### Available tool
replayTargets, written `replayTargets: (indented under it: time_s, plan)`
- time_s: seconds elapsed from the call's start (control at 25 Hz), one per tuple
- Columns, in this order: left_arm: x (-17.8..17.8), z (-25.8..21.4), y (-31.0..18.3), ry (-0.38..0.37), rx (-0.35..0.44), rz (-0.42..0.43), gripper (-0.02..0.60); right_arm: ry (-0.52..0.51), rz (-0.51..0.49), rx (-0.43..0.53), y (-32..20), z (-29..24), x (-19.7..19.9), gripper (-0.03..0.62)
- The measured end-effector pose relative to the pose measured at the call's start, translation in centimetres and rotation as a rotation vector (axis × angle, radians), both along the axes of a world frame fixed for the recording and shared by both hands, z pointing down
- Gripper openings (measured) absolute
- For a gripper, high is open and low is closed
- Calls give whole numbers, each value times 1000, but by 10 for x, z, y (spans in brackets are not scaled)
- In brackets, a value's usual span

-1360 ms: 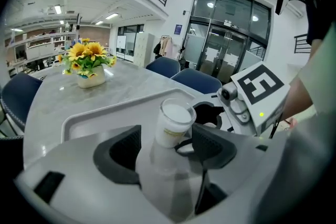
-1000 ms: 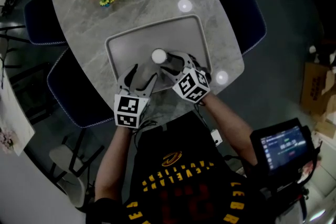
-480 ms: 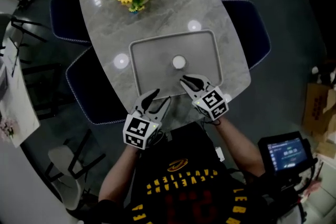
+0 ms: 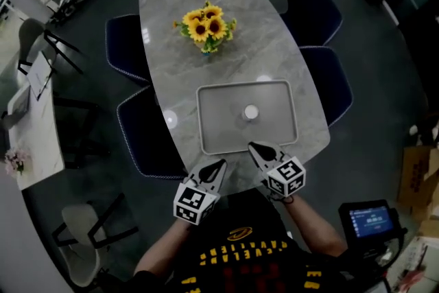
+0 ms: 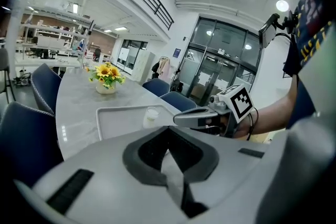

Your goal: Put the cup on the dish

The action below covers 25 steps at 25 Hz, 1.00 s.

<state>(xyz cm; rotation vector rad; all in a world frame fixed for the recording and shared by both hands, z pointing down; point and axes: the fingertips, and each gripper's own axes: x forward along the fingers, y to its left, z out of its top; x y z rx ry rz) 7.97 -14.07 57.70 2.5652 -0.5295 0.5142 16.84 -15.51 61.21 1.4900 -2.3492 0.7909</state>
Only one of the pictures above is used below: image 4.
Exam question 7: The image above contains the person's left forearm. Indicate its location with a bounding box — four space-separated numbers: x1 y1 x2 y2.
133 218 193 277

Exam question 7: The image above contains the person's dark printed jersey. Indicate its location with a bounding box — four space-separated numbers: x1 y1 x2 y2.
132 188 388 293

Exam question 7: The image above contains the black framed glass entrance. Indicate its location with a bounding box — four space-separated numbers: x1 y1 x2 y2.
380 0 439 107

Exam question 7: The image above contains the black tablet monitor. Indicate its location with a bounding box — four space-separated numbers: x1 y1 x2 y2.
338 199 402 244

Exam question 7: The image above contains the small white cup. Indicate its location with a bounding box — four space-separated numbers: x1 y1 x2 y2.
241 104 260 123

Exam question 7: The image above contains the sunflower bouquet in vase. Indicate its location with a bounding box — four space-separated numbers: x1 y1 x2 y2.
172 0 237 55

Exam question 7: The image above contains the clipboard with white paper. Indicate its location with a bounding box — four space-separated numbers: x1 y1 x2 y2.
26 51 56 101

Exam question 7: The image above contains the black folded trolley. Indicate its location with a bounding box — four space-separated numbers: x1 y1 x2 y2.
51 0 101 25

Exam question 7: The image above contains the dark blue upholstered chair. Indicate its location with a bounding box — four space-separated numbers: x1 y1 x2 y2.
105 14 152 86
298 45 354 128
116 84 188 180
280 0 344 47

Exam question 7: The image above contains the pink flower bunch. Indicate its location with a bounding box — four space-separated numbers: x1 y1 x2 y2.
3 146 32 179

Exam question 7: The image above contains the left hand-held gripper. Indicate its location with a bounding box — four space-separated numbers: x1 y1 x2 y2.
173 158 228 227

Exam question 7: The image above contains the person's right forearm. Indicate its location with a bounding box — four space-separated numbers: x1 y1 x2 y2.
283 195 349 257

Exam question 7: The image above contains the black metal table frame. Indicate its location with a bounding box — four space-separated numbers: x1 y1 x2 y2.
53 97 100 169

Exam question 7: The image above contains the printed cardboard box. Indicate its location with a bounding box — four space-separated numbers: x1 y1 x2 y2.
397 145 439 217

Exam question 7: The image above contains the grey rectangular tray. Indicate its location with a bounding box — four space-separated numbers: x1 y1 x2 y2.
196 79 299 156

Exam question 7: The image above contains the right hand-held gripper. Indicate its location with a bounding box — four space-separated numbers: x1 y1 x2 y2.
246 141 307 200

